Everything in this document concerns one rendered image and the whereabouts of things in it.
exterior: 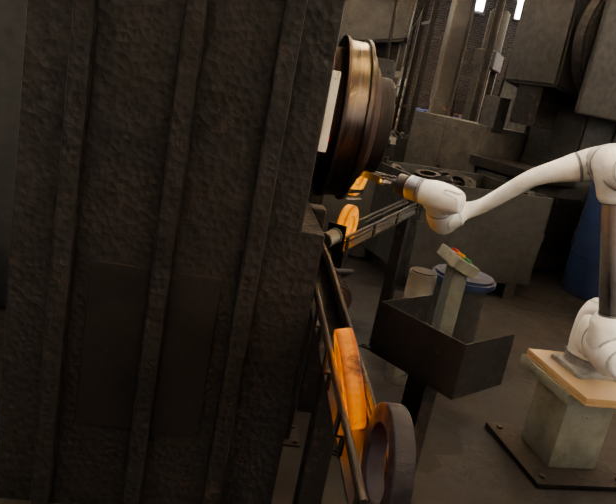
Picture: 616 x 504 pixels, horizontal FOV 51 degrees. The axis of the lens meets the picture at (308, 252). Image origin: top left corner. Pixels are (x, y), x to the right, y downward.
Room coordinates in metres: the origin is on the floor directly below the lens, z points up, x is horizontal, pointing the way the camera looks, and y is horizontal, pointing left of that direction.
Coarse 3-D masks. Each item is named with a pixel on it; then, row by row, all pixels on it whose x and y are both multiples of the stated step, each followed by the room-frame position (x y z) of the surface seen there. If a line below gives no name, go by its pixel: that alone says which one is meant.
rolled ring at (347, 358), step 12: (336, 336) 1.10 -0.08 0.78; (348, 336) 1.09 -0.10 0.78; (336, 348) 1.15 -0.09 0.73; (348, 348) 1.06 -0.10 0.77; (336, 360) 1.17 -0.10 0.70; (348, 360) 1.04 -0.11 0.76; (348, 372) 1.03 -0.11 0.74; (360, 372) 1.03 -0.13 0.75; (348, 384) 1.02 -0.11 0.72; (360, 384) 1.02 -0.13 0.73; (348, 396) 1.01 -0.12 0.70; (360, 396) 1.02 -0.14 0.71; (348, 408) 1.02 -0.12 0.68; (360, 408) 1.02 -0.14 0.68; (360, 420) 1.03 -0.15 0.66
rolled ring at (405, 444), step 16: (384, 416) 0.89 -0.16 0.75; (400, 416) 0.86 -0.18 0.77; (368, 432) 0.95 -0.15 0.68; (384, 432) 0.93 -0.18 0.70; (400, 432) 0.83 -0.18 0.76; (368, 448) 0.93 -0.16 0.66; (384, 448) 0.93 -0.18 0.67; (400, 448) 0.81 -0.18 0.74; (368, 464) 0.92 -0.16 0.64; (384, 464) 0.93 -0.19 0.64; (400, 464) 0.80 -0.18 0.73; (368, 480) 0.90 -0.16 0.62; (384, 480) 0.91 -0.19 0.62; (400, 480) 0.79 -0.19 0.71; (368, 496) 0.87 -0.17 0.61; (384, 496) 0.80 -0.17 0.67; (400, 496) 0.78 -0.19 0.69
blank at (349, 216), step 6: (348, 204) 2.41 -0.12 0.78; (342, 210) 2.37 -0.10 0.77; (348, 210) 2.37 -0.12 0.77; (354, 210) 2.41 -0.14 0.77; (342, 216) 2.35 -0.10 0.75; (348, 216) 2.36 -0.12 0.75; (354, 216) 2.42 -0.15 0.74; (342, 222) 2.34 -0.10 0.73; (348, 222) 2.37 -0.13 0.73; (354, 222) 2.44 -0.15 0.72; (348, 228) 2.44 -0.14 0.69; (354, 228) 2.45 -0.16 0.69; (348, 234) 2.40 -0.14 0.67
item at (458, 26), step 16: (464, 0) 10.77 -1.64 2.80; (448, 16) 10.87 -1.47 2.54; (464, 16) 10.78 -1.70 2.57; (448, 32) 10.68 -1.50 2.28; (464, 32) 10.79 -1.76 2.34; (448, 48) 10.76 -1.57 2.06; (464, 48) 10.68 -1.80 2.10; (448, 64) 10.77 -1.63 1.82; (448, 80) 10.78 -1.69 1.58; (432, 96) 10.74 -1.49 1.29; (448, 96) 10.79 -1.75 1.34; (432, 112) 10.76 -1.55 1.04; (448, 112) 10.71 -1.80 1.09
